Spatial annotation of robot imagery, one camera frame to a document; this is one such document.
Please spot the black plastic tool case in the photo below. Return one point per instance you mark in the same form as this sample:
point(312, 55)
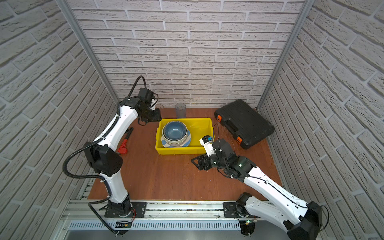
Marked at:
point(244, 123)

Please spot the red and black pipe wrench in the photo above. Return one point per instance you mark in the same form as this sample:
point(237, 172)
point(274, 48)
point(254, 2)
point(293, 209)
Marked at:
point(123, 147)

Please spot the dark blue ceramic bowl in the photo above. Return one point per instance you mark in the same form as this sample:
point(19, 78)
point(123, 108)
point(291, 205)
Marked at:
point(175, 123)

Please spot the aluminium frame post right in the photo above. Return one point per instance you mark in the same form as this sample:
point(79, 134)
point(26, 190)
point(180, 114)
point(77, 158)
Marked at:
point(306, 8)

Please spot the light green ceramic bowl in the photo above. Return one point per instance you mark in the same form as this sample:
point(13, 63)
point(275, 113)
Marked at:
point(174, 133)

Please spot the aluminium frame post left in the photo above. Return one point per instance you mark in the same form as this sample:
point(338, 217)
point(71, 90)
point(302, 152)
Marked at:
point(83, 40)

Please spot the aluminium frame post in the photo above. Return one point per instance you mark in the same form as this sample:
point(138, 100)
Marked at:
point(306, 8)
point(83, 40)

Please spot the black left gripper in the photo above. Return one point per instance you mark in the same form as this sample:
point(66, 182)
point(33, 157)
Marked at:
point(158, 118)

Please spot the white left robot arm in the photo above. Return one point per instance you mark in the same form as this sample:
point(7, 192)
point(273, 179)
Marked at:
point(102, 153)

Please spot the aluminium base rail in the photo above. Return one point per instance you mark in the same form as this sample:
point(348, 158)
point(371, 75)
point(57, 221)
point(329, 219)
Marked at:
point(158, 215)

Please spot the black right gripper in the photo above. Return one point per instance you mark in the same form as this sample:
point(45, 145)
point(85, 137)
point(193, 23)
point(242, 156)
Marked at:
point(202, 159)

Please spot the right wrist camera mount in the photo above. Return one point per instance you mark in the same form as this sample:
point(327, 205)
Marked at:
point(221, 148)

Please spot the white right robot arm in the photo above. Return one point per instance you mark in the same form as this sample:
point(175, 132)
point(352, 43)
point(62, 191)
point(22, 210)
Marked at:
point(299, 219)

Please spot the grey translucent plastic cup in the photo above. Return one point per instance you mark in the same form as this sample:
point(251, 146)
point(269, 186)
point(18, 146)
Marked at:
point(181, 110)

